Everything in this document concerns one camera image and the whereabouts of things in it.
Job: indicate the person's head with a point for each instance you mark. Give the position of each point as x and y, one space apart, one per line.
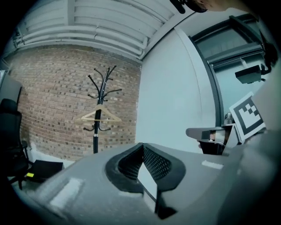
208 4

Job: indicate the dark framed glass partition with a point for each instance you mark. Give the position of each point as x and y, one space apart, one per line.
217 66

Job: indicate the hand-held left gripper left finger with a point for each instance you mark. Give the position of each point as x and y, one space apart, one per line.
92 193

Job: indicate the grey cabinet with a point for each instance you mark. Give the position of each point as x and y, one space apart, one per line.
9 88

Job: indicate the grey ceiling pipes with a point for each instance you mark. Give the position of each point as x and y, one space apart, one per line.
87 38

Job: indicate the black head-mounted camera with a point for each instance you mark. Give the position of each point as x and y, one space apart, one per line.
179 6

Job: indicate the black cabinet with yellow label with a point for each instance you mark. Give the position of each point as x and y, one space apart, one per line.
46 169

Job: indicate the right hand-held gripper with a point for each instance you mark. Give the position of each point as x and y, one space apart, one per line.
248 116

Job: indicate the black coat rack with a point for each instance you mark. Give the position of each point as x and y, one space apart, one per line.
95 140

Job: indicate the mounted box device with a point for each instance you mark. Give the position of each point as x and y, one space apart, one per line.
249 74

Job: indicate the black office chair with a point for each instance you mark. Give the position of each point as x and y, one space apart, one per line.
11 131

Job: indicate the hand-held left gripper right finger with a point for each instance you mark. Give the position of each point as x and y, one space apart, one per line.
197 186

